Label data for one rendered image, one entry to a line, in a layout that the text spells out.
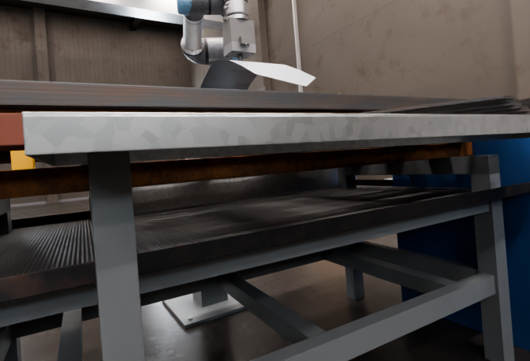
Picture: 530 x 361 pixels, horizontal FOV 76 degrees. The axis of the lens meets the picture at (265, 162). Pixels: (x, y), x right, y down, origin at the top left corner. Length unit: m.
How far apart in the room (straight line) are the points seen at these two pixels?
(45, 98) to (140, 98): 0.14
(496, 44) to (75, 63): 11.40
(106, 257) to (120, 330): 0.08
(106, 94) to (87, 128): 0.34
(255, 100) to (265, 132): 0.37
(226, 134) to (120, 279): 0.20
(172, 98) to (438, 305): 0.90
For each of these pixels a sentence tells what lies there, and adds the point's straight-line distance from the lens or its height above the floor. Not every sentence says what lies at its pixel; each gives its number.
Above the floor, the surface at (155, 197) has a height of 0.60.
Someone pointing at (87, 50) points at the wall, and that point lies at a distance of 13.09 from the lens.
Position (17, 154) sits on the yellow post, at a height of 0.78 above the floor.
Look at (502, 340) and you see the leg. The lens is 1.43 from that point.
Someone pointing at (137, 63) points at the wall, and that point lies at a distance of 13.21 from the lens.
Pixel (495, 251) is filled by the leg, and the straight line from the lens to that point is 1.33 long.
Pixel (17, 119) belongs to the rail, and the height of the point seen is 0.79.
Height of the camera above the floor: 0.70
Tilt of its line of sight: level
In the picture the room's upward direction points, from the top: 4 degrees counter-clockwise
